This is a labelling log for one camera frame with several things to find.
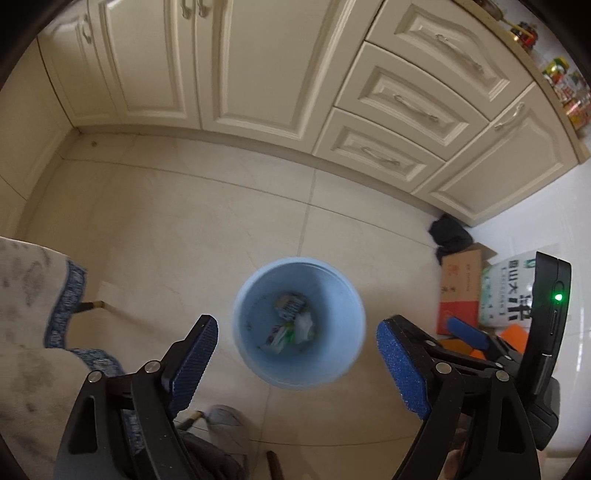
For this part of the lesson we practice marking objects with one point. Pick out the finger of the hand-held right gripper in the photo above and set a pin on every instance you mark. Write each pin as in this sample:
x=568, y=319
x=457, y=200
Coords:
x=466, y=330

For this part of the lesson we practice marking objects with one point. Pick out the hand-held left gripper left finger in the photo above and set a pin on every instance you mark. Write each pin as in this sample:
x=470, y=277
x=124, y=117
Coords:
x=196, y=364

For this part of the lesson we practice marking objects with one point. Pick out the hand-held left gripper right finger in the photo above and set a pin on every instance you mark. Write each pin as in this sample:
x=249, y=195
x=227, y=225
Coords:
x=401, y=369

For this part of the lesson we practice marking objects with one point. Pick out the light blue plastic trash bin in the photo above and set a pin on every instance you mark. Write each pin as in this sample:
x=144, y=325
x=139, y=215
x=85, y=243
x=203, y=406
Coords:
x=258, y=323

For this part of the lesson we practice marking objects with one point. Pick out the orange box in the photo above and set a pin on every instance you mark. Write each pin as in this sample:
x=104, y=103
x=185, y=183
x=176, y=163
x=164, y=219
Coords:
x=515, y=337

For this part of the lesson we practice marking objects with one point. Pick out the brown cardboard box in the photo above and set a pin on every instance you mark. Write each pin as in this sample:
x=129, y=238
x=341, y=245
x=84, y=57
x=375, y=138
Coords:
x=461, y=281

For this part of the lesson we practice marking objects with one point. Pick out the white printed sack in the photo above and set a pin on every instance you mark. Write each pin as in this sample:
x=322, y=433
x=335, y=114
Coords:
x=503, y=295

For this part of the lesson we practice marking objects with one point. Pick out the dark table leg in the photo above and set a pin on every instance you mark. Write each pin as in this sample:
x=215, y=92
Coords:
x=92, y=305
x=191, y=419

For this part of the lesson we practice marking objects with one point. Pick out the grey slipper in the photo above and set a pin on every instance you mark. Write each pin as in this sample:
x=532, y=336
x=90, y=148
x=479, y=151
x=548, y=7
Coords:
x=226, y=415

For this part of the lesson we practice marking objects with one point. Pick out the blue white snack packet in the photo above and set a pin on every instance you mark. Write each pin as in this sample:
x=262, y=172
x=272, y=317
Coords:
x=277, y=339
x=290, y=307

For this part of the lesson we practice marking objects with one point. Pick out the black bag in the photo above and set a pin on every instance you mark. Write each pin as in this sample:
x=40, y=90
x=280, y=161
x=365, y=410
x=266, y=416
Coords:
x=450, y=235

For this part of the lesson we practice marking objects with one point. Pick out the white crumpled tissue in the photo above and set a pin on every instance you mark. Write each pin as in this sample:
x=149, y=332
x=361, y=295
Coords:
x=304, y=327

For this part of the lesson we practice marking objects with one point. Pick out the brown wooden leg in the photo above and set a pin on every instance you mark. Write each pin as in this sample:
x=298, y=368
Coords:
x=274, y=466

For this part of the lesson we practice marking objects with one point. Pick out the cream cabinet door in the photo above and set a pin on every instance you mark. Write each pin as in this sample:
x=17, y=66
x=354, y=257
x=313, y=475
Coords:
x=69, y=69
x=498, y=175
x=143, y=60
x=277, y=60

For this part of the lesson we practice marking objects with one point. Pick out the round table with patterned cloth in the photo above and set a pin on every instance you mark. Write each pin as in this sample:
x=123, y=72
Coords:
x=27, y=369

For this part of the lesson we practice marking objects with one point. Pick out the red yellow packet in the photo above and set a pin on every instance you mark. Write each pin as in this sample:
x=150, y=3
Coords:
x=577, y=104

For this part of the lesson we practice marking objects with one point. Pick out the cream cabinet drawer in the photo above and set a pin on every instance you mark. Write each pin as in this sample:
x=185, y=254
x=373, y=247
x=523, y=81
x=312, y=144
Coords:
x=341, y=143
x=369, y=87
x=406, y=27

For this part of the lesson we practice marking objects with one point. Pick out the green yellow bottle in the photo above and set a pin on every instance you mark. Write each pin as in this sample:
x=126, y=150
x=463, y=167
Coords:
x=556, y=74

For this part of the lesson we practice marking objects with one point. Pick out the red capped bottles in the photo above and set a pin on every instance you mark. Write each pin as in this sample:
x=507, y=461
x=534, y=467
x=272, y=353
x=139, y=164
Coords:
x=524, y=34

